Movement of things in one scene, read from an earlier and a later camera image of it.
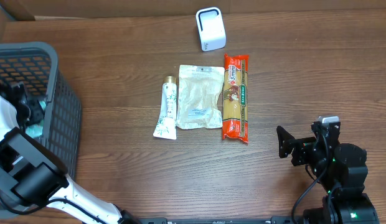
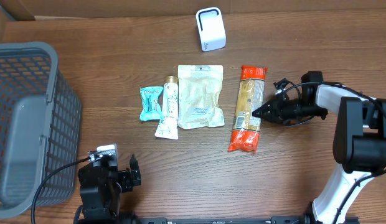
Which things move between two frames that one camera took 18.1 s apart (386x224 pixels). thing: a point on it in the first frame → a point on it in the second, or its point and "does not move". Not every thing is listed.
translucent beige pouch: [199, 88] does not move
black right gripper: [294, 146] → [277, 109]
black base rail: [271, 220] does not move
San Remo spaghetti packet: [235, 98] → [250, 98]
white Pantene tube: [166, 126] does not move
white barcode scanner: [211, 31] does not move
